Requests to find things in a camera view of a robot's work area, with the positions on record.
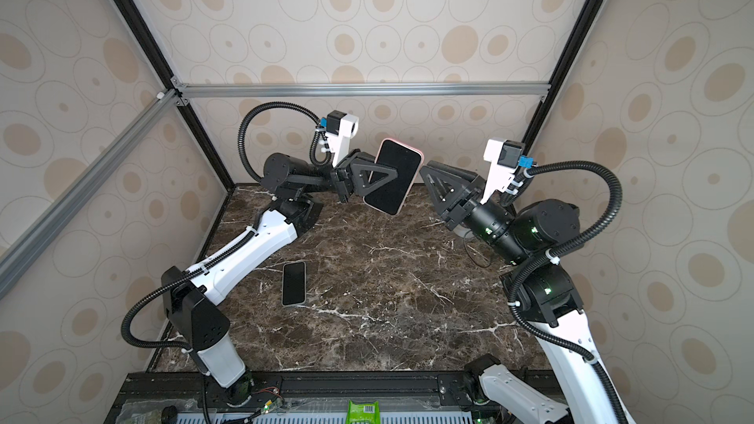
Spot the phone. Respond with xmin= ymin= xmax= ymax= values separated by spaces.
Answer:
xmin=363 ymin=139 xmax=424 ymax=216

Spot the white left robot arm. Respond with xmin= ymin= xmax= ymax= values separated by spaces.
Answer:
xmin=162 ymin=150 xmax=399 ymax=389

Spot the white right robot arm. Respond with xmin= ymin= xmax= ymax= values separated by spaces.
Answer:
xmin=420 ymin=161 xmax=632 ymax=423

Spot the black smartphone on table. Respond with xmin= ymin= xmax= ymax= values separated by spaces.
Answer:
xmin=282 ymin=261 xmax=307 ymax=306

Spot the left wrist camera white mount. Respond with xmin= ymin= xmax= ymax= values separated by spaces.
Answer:
xmin=318 ymin=110 xmax=359 ymax=167

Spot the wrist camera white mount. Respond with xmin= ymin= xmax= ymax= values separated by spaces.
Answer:
xmin=481 ymin=137 xmax=533 ymax=204
xmin=318 ymin=110 xmax=359 ymax=167

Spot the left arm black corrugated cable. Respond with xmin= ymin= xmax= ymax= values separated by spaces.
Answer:
xmin=120 ymin=101 xmax=331 ymax=349

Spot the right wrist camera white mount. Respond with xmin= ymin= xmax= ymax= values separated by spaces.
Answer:
xmin=481 ymin=137 xmax=533 ymax=204

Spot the back aluminium frame rail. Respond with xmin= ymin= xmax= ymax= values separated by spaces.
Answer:
xmin=177 ymin=82 xmax=551 ymax=98

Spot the aluminium frame rail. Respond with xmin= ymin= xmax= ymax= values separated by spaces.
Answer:
xmin=177 ymin=82 xmax=551 ymax=98
xmin=1 ymin=90 xmax=178 ymax=296

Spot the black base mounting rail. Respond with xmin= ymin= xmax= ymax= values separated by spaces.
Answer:
xmin=105 ymin=369 xmax=590 ymax=424

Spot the left aluminium frame rail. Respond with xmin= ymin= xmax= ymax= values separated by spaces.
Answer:
xmin=1 ymin=90 xmax=178 ymax=296

